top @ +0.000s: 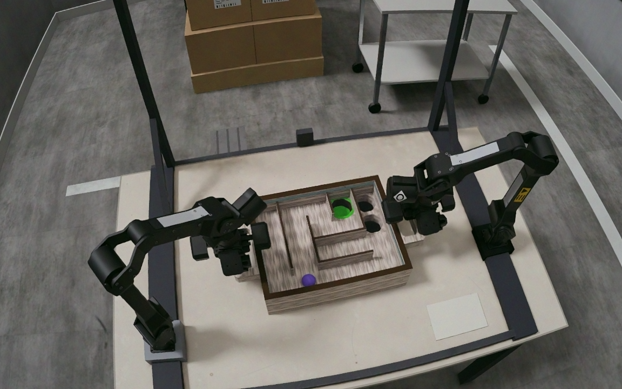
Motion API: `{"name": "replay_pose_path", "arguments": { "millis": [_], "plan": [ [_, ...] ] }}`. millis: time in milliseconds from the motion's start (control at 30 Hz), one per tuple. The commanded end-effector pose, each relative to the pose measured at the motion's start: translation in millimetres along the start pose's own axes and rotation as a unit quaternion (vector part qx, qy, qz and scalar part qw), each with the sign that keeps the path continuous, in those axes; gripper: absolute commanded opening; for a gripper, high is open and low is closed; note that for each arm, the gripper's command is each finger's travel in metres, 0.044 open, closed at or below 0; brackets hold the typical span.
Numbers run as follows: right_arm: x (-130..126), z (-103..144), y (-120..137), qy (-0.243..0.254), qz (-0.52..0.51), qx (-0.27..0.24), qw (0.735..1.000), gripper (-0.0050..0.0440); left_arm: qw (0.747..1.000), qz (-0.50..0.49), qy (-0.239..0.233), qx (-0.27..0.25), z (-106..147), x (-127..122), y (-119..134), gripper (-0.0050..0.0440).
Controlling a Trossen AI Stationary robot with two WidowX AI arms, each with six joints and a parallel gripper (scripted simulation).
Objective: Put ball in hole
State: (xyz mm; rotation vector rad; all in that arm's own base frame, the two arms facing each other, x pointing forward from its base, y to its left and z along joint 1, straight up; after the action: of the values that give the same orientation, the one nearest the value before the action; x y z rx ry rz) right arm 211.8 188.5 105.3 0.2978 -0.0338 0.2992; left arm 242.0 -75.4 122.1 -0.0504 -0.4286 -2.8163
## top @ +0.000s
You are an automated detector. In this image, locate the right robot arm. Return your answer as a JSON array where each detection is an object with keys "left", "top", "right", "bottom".
[{"left": 87, "top": 187, "right": 267, "bottom": 353}]

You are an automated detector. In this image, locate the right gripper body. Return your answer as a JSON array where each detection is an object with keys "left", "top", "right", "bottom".
[{"left": 190, "top": 222, "right": 271, "bottom": 261}]

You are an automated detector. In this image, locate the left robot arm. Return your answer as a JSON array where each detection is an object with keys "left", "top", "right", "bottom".
[{"left": 386, "top": 131, "right": 559, "bottom": 250}]

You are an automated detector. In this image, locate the white rectangular sheet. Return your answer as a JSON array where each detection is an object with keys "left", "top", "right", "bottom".
[{"left": 426, "top": 293, "right": 488, "bottom": 341}]

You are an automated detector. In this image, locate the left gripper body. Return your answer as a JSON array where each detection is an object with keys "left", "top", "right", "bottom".
[{"left": 381, "top": 196, "right": 456, "bottom": 224}]

